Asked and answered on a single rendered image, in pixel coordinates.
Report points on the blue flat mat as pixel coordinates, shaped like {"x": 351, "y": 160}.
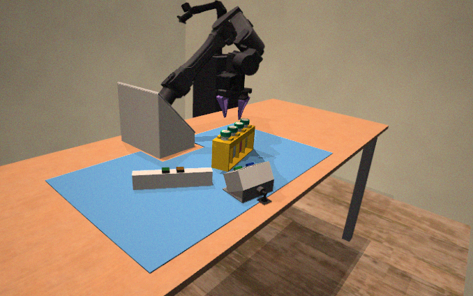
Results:
{"x": 153, "y": 226}

